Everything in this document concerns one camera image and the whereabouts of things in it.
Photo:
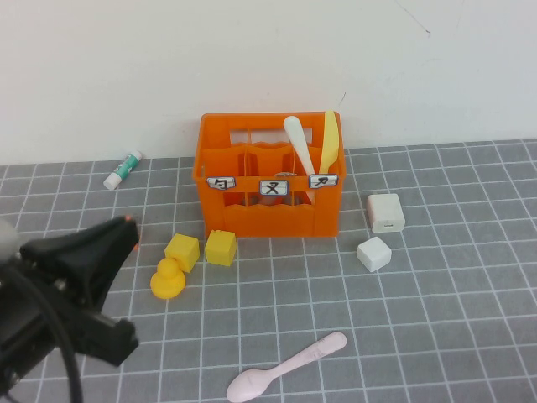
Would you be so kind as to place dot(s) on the yellow foam cube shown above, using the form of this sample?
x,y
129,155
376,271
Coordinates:
x,y
220,249
182,249

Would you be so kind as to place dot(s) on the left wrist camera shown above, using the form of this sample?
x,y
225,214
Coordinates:
x,y
84,243

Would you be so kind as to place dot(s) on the pink plastic spoon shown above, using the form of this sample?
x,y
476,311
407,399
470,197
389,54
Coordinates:
x,y
251,384

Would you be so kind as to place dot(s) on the white plastic knife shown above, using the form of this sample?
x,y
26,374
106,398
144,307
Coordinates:
x,y
298,142

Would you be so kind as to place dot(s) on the yellow plastic knife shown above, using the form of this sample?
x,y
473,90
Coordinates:
x,y
330,138

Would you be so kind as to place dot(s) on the yellow rubber duck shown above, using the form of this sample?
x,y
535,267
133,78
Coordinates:
x,y
168,281

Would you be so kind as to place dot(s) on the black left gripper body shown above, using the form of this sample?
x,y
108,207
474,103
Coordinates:
x,y
67,319

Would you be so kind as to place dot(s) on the white green glue stick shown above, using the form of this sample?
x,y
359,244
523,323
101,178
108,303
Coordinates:
x,y
121,170

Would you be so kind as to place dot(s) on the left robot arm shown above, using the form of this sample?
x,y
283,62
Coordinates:
x,y
12,336

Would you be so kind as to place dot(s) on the white foam cube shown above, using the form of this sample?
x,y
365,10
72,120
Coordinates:
x,y
374,254

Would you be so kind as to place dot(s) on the orange plastic cutlery holder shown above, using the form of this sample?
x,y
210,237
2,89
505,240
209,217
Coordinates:
x,y
268,119

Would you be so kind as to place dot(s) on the white USB charger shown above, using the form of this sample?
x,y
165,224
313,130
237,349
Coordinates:
x,y
385,212

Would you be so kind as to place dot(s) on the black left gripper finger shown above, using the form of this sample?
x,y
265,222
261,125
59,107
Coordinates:
x,y
117,348
126,329

